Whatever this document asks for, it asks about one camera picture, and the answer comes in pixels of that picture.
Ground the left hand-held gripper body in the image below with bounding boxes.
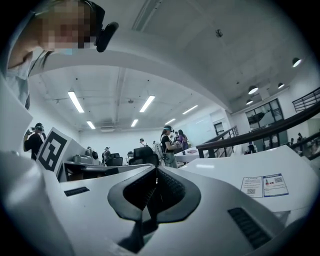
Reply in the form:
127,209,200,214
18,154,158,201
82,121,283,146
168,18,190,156
36,126,106,183

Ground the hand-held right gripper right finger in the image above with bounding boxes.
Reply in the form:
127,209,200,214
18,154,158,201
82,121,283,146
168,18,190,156
147,166,288,256

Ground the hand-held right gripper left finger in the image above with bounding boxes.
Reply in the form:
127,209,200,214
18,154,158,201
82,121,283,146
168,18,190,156
49,164,158,256

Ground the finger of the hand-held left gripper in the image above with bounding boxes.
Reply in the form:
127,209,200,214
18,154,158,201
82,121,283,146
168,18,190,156
104,162,154,176

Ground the black office chair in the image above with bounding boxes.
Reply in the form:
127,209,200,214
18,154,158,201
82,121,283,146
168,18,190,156
133,145,160,167
105,152,124,167

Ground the person's striped white shirt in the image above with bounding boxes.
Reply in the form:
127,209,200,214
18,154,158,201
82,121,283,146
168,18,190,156
0,48,35,156

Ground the group of ceiling tube lights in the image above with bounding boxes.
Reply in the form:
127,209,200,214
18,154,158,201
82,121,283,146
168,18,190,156
67,90,199,130

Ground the dark framed window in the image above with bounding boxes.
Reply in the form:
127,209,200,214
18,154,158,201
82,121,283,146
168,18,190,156
245,98,285,132

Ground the black metal railing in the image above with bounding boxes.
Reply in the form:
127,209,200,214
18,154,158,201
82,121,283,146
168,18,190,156
195,101,320,161

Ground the person's head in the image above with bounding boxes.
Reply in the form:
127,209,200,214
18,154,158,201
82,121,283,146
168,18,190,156
7,0,106,72

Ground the black balcony railing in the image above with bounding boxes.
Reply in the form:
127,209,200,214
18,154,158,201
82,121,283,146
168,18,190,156
291,86,320,113

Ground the white wall screen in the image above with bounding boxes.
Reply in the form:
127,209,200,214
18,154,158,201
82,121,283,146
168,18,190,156
172,113,213,147

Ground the black head camera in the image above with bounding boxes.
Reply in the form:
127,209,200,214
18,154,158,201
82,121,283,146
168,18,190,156
93,21,120,54

